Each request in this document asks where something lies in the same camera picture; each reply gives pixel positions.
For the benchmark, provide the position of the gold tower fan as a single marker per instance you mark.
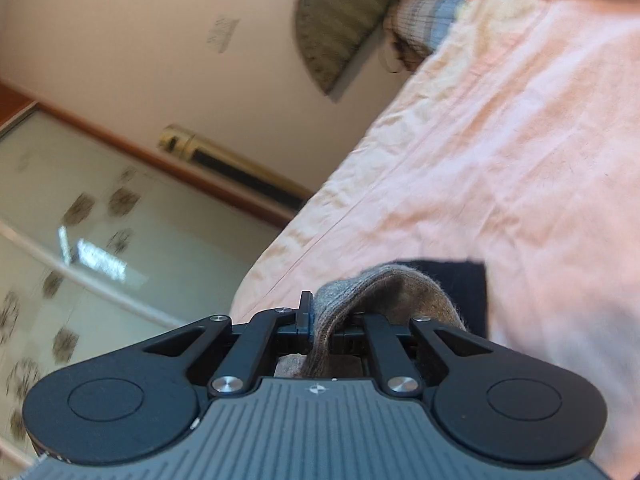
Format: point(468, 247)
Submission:
point(209, 156)

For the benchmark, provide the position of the olive striped headboard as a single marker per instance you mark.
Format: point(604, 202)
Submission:
point(329, 34)

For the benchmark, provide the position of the glass wardrobe door with flowers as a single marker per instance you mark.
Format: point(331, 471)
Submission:
point(99, 251)

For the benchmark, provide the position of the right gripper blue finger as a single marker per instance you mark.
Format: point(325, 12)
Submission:
point(305, 317)

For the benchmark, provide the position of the navy and grey knit sweater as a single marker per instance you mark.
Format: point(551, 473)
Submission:
point(451, 292)

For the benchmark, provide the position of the pink bed sheet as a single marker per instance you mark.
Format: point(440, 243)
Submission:
point(517, 145)

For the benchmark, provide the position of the brown wooden door frame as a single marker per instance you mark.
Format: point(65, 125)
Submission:
point(17, 102)

